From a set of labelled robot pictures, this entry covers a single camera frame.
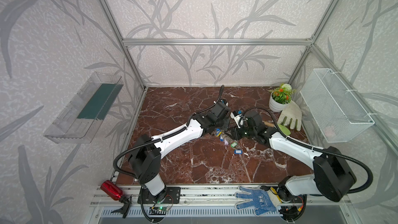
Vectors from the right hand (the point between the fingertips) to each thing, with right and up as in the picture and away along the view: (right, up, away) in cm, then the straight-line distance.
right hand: (227, 126), depth 85 cm
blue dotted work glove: (+16, -33, -14) cm, 39 cm away
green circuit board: (-34, -37, -13) cm, 52 cm away
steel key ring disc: (0, -4, -6) cm, 7 cm away
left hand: (0, +5, -3) cm, 6 cm away
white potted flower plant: (+34, +16, +9) cm, 38 cm away
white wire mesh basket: (+43, +8, -22) cm, 49 cm away
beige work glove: (+49, +6, +22) cm, 54 cm away
